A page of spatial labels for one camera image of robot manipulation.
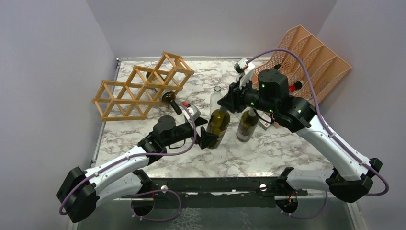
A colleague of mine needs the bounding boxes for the clear glass bottle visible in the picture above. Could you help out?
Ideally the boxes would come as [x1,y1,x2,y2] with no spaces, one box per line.
[210,85,223,113]

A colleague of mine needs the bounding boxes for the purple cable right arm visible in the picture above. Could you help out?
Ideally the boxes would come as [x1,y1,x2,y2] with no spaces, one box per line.
[247,48,390,197]

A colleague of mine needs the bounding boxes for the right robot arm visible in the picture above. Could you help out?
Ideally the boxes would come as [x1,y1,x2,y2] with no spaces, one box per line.
[218,69,382,203]

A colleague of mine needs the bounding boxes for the dark green wine bottle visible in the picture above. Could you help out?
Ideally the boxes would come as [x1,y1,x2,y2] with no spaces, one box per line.
[236,108,259,142]
[146,72,183,115]
[207,106,231,149]

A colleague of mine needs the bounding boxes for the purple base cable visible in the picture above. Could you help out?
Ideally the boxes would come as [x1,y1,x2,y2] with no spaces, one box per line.
[274,192,329,220]
[130,189,183,222]

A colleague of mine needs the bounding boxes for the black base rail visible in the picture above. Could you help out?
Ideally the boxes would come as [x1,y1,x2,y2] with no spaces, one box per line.
[125,176,315,209]

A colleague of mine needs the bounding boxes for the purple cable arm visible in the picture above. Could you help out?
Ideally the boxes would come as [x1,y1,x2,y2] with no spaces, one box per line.
[58,102,198,216]
[247,48,390,197]

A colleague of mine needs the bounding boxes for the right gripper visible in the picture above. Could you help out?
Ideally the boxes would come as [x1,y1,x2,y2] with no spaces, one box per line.
[218,76,277,115]

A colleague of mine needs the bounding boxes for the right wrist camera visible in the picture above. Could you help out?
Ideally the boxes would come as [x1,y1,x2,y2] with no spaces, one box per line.
[234,58,255,89]

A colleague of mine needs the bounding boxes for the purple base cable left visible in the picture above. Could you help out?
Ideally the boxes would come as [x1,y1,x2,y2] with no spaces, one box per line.
[130,189,183,222]

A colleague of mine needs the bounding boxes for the wooden wine rack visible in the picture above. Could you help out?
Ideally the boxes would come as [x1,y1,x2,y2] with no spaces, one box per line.
[92,52,195,121]

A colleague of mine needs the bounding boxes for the red black marker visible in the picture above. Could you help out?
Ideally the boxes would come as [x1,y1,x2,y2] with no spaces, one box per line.
[289,80,304,93]

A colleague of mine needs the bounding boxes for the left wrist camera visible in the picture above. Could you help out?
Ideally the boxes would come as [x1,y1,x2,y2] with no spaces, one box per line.
[182,101,201,124]

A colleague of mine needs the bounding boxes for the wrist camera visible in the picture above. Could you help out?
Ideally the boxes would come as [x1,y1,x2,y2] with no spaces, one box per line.
[234,58,255,89]
[182,101,201,124]

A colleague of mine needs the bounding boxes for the orange plastic file organizer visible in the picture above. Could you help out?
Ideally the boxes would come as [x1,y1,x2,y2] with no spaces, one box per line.
[251,25,351,105]

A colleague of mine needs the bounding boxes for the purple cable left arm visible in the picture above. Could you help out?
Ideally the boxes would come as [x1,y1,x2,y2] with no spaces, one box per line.
[58,102,198,216]

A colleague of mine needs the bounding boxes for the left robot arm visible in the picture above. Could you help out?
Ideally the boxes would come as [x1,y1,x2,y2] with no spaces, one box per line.
[56,106,218,223]

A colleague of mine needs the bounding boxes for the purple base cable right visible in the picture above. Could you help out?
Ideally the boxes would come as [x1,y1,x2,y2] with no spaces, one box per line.
[274,192,329,220]

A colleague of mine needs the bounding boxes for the small white box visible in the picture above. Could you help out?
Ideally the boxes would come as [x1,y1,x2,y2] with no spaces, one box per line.
[259,119,273,130]

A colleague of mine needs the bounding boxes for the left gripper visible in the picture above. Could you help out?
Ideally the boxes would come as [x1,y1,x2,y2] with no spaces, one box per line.
[164,116,219,149]

